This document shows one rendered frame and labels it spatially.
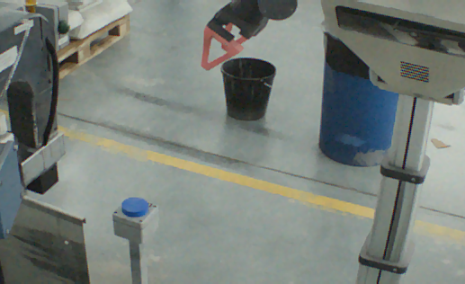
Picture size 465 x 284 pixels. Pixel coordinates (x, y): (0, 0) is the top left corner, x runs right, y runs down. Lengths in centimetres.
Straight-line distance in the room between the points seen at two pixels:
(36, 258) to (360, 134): 189
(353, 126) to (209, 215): 82
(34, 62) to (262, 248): 174
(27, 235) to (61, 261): 12
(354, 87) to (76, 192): 135
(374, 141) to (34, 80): 232
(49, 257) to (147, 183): 139
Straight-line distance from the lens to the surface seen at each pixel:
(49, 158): 137
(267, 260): 275
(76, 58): 442
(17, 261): 198
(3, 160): 84
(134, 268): 163
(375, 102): 324
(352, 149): 336
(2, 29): 118
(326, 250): 283
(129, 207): 153
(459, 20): 117
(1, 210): 83
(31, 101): 129
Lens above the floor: 172
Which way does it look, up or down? 29 degrees down
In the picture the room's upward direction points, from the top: 2 degrees clockwise
